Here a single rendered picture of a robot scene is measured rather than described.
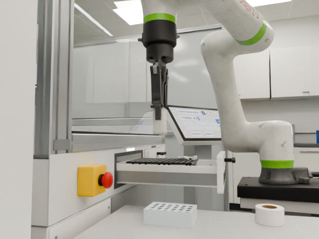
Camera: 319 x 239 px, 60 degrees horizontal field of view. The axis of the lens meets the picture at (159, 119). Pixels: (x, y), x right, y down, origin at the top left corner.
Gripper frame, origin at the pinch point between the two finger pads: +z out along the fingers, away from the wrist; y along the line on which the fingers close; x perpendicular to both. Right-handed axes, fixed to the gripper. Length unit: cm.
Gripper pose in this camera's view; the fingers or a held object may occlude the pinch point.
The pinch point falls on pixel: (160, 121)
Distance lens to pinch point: 74.1
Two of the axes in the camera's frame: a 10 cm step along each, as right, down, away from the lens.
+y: -2.1, -0.7, -9.8
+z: 0.0, 10.0, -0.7
